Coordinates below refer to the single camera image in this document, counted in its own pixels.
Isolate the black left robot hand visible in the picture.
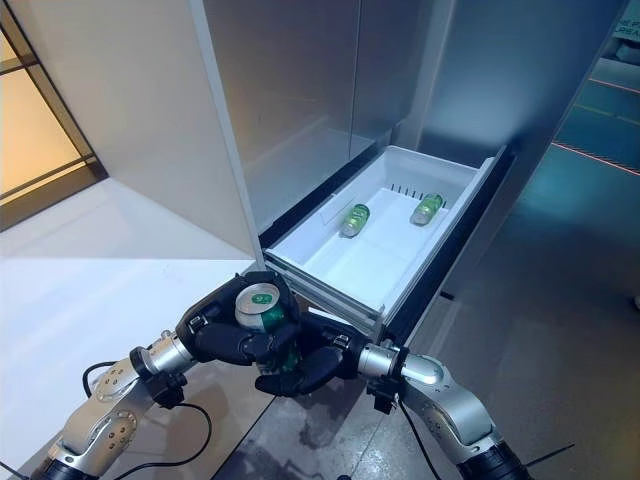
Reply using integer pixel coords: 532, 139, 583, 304
179, 272, 302, 366

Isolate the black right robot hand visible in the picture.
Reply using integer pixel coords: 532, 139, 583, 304
254, 310, 363, 397

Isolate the green drink can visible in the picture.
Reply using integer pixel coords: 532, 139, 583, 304
339, 203, 372, 239
234, 283, 302, 377
409, 193, 445, 227

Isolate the white fridge drawer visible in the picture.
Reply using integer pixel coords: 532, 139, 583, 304
257, 144, 517, 351

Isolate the stainless steel fridge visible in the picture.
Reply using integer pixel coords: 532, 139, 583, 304
199, 0, 452, 236

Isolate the white counter cabinet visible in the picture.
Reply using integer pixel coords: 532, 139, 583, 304
0, 177, 301, 480

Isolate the black zip tie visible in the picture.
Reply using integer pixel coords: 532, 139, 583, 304
519, 442, 577, 465

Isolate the white tall cabinet panel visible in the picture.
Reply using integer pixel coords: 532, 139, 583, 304
14, 0, 267, 274

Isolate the dark framed window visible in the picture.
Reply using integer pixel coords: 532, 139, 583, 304
0, 0, 109, 234

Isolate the grey tall side panel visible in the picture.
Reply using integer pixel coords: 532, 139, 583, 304
414, 0, 632, 151

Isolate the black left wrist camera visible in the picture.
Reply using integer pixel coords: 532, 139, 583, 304
144, 369, 187, 407

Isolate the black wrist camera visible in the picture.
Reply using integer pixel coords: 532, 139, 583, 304
144, 369, 187, 407
367, 379, 402, 414

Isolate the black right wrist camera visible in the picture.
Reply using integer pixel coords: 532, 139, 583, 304
367, 379, 402, 414

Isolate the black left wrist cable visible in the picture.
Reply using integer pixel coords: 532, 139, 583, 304
81, 359, 213, 472

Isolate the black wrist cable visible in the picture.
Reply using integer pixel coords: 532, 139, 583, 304
81, 359, 213, 472
394, 394, 427, 454

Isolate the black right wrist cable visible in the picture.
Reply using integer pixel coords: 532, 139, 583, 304
394, 394, 427, 454

